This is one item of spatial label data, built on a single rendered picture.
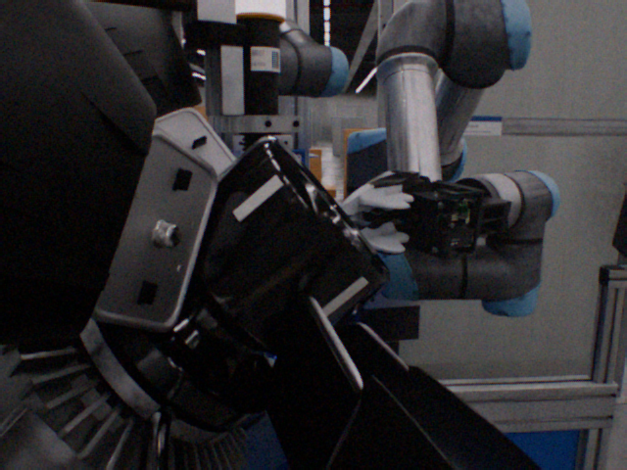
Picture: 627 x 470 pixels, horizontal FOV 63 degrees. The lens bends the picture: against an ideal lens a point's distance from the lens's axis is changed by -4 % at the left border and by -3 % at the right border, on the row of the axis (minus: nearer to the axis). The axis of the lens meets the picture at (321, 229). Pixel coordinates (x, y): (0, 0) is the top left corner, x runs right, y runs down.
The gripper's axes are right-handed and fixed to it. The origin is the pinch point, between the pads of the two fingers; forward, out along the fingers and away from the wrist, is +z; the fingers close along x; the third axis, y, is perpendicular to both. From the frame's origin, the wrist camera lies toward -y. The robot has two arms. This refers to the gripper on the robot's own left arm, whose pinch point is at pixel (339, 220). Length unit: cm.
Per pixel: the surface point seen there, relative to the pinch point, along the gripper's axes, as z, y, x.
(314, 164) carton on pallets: -564, -709, 135
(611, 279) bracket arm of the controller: -51, 9, 14
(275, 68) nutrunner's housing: 11.2, 4.1, -14.2
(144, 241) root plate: 25.8, 15.7, -5.9
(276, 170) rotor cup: 18.5, 15.5, -8.7
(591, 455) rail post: -50, 13, 44
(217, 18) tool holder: 15.8, 3.5, -17.3
